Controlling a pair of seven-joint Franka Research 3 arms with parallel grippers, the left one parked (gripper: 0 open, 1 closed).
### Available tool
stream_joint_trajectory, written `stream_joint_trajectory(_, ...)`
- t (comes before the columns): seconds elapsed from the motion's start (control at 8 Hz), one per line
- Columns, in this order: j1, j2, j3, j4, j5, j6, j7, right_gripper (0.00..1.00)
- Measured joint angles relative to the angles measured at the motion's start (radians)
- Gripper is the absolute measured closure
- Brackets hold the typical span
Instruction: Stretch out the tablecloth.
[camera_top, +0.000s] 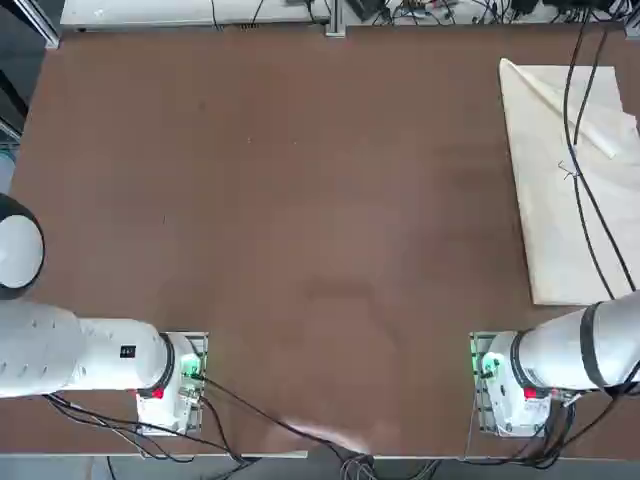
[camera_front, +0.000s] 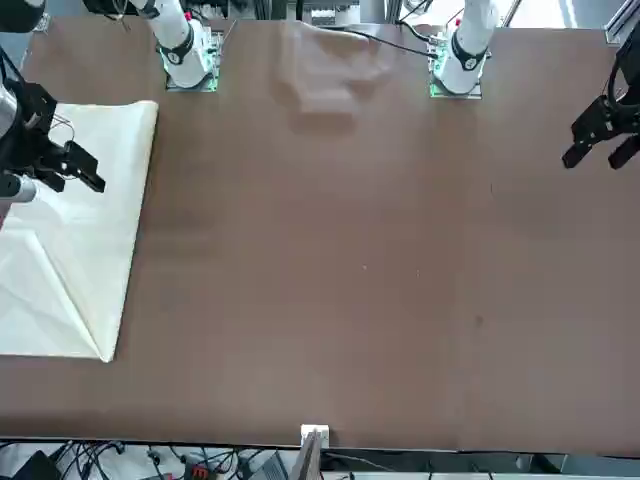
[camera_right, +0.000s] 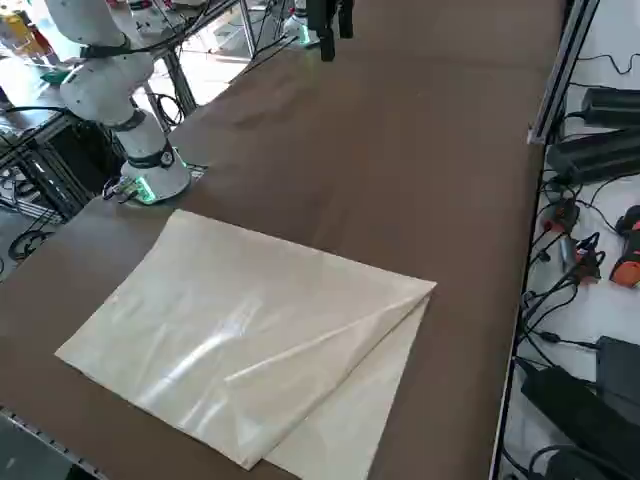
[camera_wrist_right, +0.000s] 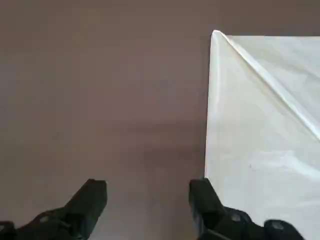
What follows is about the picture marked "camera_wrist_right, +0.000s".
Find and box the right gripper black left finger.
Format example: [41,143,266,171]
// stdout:
[0,178,108,240]

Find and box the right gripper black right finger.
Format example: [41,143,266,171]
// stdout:
[189,178,305,240]

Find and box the cream white tablecloth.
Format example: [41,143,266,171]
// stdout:
[204,29,320,240]

